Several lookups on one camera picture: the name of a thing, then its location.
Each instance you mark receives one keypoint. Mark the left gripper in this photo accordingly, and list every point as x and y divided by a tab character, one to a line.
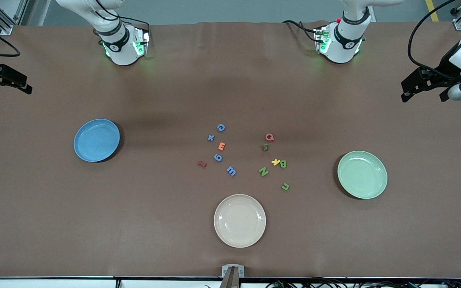
445	70

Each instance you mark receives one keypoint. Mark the green foam letter u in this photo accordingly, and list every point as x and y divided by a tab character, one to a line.
285	186

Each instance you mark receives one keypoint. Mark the green foam letter N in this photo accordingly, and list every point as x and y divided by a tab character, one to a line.
263	171

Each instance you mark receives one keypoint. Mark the blue foam letter G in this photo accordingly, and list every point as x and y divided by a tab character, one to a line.
220	127

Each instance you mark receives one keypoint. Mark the blue foam letter m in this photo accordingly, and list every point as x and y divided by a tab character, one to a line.
231	171

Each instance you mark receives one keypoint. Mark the blue foam letter a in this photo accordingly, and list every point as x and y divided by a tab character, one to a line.
218	157

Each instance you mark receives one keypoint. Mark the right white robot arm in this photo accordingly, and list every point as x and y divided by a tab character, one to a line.
120	54

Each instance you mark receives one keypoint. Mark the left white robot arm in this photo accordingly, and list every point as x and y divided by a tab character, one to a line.
340	52

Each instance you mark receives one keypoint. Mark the yellow floor tape strip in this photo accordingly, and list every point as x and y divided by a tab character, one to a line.
433	12

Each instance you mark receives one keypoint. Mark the blue round plate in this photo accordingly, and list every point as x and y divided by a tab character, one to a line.
96	140

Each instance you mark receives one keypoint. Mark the green round plate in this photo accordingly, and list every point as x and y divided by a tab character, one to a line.
362	174

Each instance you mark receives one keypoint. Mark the brown table mat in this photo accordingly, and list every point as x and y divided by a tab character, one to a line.
54	224

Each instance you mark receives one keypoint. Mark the red foam letter Q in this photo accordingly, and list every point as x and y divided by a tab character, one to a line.
269	137

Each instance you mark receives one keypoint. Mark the yellow foam letter x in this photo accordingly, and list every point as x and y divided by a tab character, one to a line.
275	162

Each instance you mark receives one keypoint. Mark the red foam letter I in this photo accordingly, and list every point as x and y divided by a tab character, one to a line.
202	163

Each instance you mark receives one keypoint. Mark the orange foam letter E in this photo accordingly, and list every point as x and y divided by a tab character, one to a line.
222	146

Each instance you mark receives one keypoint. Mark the beige round plate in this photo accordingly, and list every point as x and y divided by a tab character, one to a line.
240	220

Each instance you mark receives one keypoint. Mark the white table edge rail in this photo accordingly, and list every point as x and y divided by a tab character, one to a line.
54	284

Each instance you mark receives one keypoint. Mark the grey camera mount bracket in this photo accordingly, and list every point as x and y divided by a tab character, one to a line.
233	276

